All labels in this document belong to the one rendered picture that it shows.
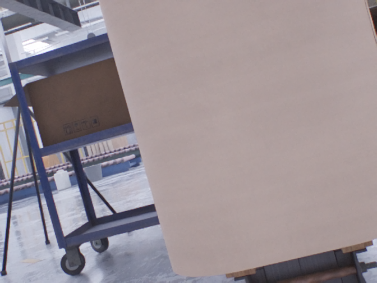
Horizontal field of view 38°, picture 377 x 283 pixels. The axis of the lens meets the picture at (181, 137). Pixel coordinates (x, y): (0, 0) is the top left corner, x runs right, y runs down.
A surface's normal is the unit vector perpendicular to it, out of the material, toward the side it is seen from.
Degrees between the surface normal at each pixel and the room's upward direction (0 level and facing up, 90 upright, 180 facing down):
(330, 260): 90
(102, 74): 90
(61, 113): 90
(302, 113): 90
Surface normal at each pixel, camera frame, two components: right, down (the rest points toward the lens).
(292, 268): -0.16, 0.06
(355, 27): 0.52, -0.13
